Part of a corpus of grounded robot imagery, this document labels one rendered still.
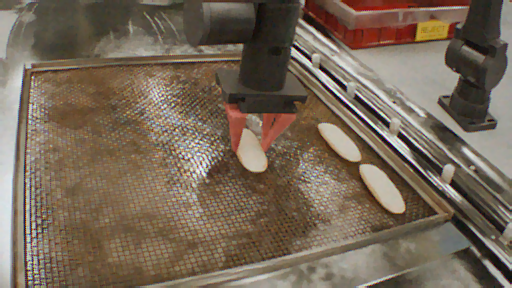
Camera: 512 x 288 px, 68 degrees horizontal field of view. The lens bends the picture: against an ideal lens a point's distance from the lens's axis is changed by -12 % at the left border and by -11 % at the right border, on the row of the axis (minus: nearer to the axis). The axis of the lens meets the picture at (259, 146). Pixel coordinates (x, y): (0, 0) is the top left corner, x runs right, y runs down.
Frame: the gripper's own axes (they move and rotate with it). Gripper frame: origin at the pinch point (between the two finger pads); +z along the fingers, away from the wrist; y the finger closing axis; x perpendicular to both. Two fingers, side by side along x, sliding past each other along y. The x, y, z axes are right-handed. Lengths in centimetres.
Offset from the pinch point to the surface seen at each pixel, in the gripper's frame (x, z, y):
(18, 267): -18.3, 1.0, -26.6
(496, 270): -21.8, 6.7, 31.1
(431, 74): 31, 1, 53
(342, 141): 0.5, 0.0, 14.0
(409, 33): 49, -3, 57
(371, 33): 48, -2, 44
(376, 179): -8.3, 0.1, 15.1
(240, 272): -20.7, 0.2, -6.0
